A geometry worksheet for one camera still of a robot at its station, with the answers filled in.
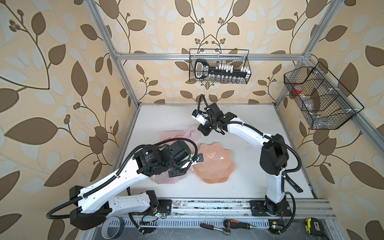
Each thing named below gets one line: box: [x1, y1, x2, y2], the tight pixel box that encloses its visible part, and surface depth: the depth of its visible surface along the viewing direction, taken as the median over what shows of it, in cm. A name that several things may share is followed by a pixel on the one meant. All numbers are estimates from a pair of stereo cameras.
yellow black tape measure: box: [304, 217, 325, 236], surface depth 68 cm
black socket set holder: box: [194, 59, 251, 80], surface depth 85 cm
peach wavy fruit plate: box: [193, 142, 236, 184], surface depth 91 cm
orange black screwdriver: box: [224, 219, 257, 230], surface depth 69 cm
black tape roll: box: [101, 216, 125, 240], surface depth 69 cm
